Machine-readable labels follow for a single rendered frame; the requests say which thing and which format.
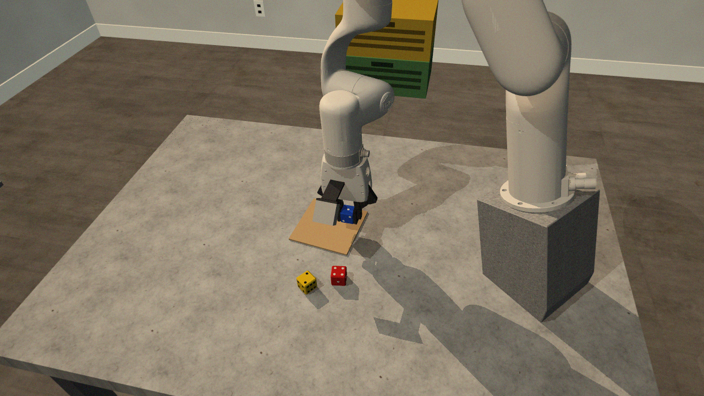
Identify tan flat mat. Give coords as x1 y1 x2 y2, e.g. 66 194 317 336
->
289 199 368 256

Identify yellow die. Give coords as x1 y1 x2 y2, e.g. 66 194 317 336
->
296 271 317 294

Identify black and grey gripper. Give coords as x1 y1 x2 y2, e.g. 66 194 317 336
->
317 154 378 224

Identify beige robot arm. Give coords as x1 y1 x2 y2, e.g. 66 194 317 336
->
312 0 596 226

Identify dark blue die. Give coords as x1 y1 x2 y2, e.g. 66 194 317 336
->
340 205 354 224

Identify red die with white pips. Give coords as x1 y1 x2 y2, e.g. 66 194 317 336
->
331 266 347 286

